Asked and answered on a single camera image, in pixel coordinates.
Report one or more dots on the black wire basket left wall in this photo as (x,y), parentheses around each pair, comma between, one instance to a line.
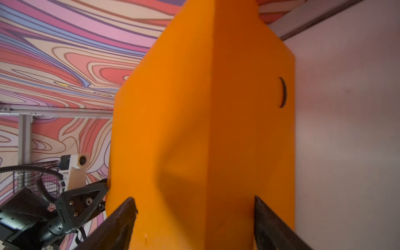
(41,178)

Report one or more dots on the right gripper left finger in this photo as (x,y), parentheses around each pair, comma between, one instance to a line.
(115,232)

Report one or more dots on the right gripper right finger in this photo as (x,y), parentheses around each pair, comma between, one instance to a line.
(271,232)

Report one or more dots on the orange shoebox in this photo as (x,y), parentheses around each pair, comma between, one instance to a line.
(204,124)

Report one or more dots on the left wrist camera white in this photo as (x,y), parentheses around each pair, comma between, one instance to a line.
(73,169)

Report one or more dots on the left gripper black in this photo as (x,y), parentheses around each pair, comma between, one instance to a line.
(27,223)

